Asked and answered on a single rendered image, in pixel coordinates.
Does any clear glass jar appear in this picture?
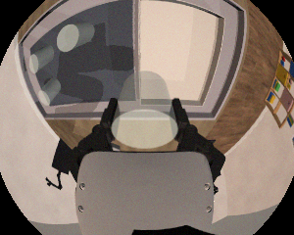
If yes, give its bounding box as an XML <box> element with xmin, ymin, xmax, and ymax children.
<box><xmin>112</xmin><ymin>70</ymin><xmax>178</xmax><ymax>149</ymax></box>
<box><xmin>38</xmin><ymin>77</ymin><xmax>61</xmax><ymax>106</ymax></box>
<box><xmin>29</xmin><ymin>45</ymin><xmax>54</xmax><ymax>73</ymax></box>
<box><xmin>57</xmin><ymin>23</ymin><xmax>95</xmax><ymax>52</ymax></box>

